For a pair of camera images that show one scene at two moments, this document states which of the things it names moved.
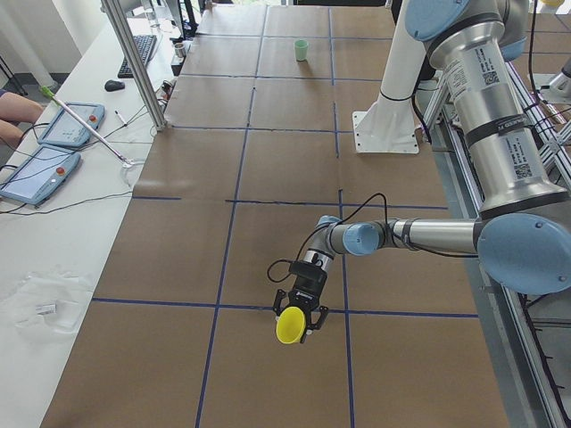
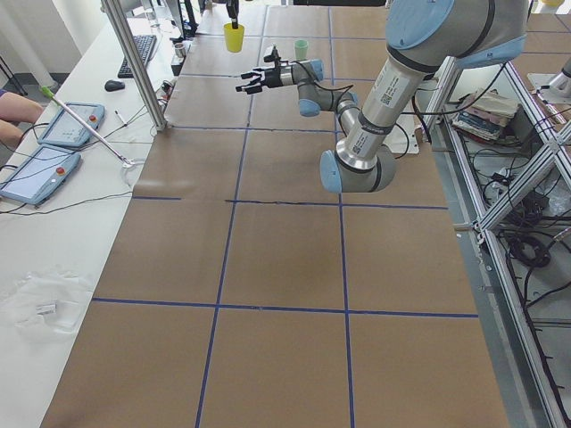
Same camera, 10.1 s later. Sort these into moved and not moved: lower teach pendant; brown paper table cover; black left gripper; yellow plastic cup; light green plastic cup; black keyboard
Moved: yellow plastic cup; black left gripper
Not moved: lower teach pendant; light green plastic cup; black keyboard; brown paper table cover
